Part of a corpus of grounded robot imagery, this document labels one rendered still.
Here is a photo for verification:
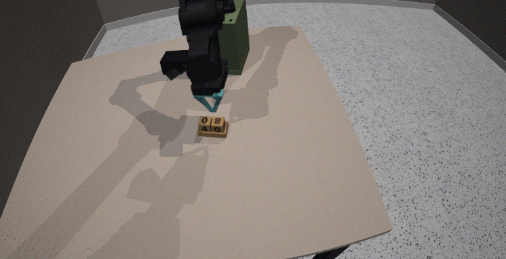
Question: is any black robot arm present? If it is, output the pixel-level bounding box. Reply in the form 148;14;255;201
160;0;235;83

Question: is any tan wooden cube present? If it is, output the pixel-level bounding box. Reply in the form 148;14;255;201
198;116;212;132
211;117;226;133

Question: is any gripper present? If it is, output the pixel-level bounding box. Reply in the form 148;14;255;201
191;53;229;113

